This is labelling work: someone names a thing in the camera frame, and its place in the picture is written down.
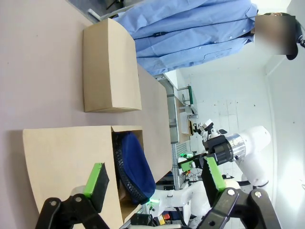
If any black green-padded left gripper finger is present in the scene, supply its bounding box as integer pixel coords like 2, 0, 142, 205
35, 163, 110, 229

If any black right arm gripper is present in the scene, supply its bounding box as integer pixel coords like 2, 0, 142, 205
178, 135, 282, 229

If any dark blue shoe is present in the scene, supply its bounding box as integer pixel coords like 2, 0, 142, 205
121, 133, 157, 200

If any cardboard box with keyboard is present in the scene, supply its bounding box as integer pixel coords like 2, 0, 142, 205
82, 18, 142, 113

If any cardboard box with open lid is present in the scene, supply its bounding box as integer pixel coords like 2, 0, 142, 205
22, 125, 148, 222

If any emergency stop button box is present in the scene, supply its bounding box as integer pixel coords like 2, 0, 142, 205
159, 213, 172, 226

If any black power device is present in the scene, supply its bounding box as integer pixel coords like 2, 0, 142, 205
131, 213, 153, 227

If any green-framed metal cart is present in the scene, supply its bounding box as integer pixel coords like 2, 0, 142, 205
177, 84, 199, 119

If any person torso blue shirt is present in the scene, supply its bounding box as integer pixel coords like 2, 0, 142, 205
112, 0, 259, 76

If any dark navy cap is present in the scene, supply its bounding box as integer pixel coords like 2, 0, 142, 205
285, 14, 304, 61

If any person head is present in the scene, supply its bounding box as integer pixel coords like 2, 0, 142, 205
251, 11, 297, 56

